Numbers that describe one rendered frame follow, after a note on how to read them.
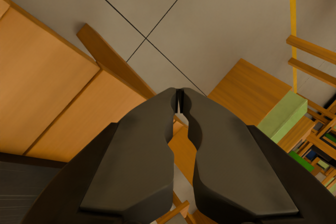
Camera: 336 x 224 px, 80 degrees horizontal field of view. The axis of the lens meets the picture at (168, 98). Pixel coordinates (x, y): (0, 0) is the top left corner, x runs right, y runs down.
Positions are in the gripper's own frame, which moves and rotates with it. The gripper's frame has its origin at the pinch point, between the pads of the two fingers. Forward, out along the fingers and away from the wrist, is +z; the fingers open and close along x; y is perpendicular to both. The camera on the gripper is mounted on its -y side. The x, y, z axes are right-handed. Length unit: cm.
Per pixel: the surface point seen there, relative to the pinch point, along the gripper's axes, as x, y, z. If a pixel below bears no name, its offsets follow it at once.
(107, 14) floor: -37, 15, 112
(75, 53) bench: -14.1, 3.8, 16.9
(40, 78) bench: -18.5, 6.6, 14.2
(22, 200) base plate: -26.7, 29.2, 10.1
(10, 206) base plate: -28.3, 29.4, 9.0
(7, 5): -17.0, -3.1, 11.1
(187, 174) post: 4.7, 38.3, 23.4
